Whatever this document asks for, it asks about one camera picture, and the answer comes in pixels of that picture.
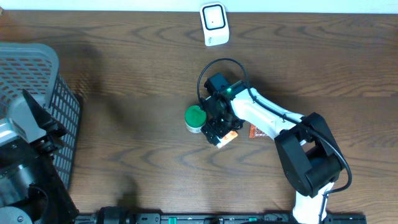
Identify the grey plastic basket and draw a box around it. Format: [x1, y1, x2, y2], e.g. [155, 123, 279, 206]
[1, 42, 82, 187]

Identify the white barcode scanner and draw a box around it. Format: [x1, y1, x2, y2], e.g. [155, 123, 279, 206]
[200, 2, 229, 47]

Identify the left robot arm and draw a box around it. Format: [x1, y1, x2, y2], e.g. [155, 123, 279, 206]
[1, 90, 79, 224]

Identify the small orange snack box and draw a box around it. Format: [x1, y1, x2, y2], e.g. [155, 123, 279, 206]
[216, 131, 238, 149]

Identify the red Top chocolate bar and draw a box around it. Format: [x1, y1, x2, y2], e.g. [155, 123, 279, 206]
[249, 124, 268, 138]

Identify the green lid jar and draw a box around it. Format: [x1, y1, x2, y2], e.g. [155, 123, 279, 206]
[185, 105, 206, 133]

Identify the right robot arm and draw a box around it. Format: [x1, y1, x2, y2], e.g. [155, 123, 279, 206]
[200, 73, 347, 223]

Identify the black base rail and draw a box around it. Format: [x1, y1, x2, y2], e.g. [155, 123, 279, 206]
[74, 205, 367, 224]

